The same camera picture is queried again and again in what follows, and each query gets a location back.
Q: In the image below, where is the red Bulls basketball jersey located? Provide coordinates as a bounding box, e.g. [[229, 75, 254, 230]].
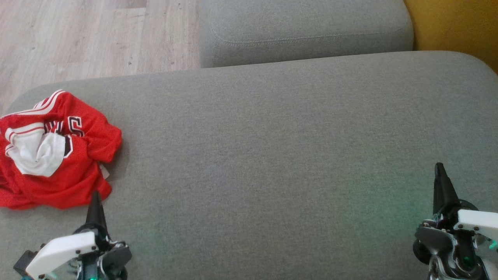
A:
[[0, 89, 123, 177]]

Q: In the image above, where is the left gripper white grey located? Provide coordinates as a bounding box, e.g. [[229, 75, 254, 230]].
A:
[[25, 191, 133, 280]]

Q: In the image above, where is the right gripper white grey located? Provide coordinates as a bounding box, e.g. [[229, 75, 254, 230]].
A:
[[412, 163, 498, 280]]

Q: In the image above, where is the large yellow sofa back cushion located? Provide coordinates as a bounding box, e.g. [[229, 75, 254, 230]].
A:
[[403, 0, 498, 74]]

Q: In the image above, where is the grey sofa seat cushion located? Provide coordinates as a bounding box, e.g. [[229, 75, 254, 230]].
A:
[[198, 0, 414, 68]]

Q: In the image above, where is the large grey sofa ottoman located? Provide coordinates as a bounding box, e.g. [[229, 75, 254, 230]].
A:
[[0, 51, 498, 280]]

